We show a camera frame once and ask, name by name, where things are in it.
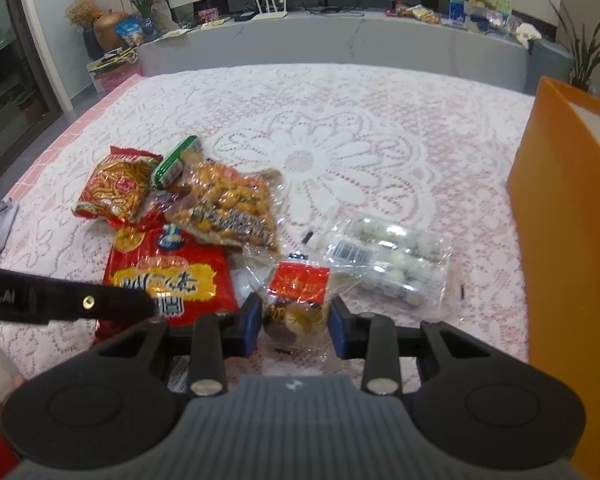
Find teddy bear gift box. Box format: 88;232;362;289
449;0;513;28

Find large red snack bag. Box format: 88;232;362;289
102;218;238;327

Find green sausage snack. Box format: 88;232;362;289
150;136;202;191

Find white wifi router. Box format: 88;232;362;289
252;0;288;21

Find grey curved tv console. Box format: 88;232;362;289
138;11;528;91

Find golden vase dried flowers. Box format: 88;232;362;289
65;0;129;61

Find clear peanut bag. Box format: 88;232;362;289
164;159;286;252

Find orange storage box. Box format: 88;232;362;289
507;78;600;479

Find potted plant by bin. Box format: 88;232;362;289
550;2;600;92

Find grey trash bin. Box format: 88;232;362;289
524;39;574;96

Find red noodle stick snack bag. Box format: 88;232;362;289
72;146;162;229

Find clear bag red label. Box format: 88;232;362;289
242;245;370;353

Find clear tray of candies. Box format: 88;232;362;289
315;209;454;312

